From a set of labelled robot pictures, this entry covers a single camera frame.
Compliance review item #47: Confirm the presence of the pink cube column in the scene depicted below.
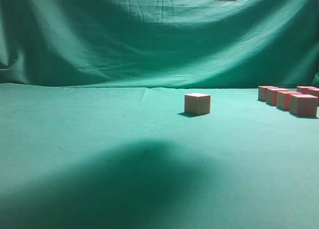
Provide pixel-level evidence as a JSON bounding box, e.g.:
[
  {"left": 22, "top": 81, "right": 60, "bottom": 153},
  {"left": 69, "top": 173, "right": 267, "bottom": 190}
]
[
  {"left": 276, "top": 91, "right": 301, "bottom": 111},
  {"left": 297, "top": 86, "right": 316, "bottom": 94},
  {"left": 258, "top": 86, "right": 277, "bottom": 102},
  {"left": 184, "top": 93, "right": 211, "bottom": 115},
  {"left": 307, "top": 88, "right": 319, "bottom": 107},
  {"left": 266, "top": 88, "right": 288, "bottom": 106},
  {"left": 289, "top": 94, "right": 319, "bottom": 118}
]

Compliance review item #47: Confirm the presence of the green cloth backdrop and cover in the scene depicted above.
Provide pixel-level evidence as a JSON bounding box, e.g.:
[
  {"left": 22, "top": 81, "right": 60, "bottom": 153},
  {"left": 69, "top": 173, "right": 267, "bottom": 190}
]
[{"left": 0, "top": 0, "right": 319, "bottom": 229}]

